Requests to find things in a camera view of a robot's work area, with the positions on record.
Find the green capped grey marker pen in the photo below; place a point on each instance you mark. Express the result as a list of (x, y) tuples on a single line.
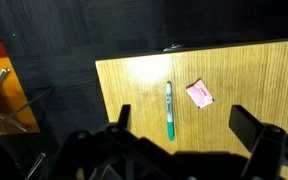
[(170, 110)]

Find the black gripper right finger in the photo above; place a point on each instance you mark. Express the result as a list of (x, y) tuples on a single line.
[(245, 126)]

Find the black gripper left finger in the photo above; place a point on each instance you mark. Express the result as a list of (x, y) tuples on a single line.
[(124, 115)]

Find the pink paper packet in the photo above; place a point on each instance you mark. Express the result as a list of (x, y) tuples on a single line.
[(200, 94)]

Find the orange board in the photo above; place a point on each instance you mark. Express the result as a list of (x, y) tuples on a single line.
[(7, 100)]

